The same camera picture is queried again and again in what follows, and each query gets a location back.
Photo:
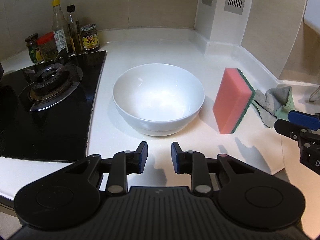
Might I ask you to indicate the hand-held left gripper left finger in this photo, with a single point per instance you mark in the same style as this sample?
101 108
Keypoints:
142 156

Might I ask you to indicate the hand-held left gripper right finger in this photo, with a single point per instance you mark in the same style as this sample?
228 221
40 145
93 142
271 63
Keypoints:
175 158

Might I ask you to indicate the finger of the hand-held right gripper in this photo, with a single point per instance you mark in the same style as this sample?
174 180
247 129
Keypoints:
300 118
285 127

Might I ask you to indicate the white ceramic bowl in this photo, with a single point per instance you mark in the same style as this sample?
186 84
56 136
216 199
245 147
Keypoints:
157 100

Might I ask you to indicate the pink and green sponge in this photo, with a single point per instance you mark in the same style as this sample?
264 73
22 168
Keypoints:
230 97

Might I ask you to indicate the grey and green cloth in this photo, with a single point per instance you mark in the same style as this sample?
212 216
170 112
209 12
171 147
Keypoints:
272 102

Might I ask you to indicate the black glass gas stove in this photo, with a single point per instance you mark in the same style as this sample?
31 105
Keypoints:
50 135

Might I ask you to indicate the gas burner with pan support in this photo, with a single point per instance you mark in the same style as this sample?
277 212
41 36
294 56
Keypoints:
47 80

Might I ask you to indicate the yellow label sauce jar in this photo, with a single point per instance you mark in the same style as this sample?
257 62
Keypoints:
90 41

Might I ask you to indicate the black cap oil bottle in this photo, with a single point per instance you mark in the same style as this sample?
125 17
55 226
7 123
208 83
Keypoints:
75 32

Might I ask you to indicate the red lid jar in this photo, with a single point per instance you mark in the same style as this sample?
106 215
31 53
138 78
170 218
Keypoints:
48 47

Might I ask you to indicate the yellow cap sauce bottle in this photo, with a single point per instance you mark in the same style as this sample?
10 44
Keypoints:
60 35

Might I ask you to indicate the dark lid green jar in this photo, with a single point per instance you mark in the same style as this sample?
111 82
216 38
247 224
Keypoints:
33 50

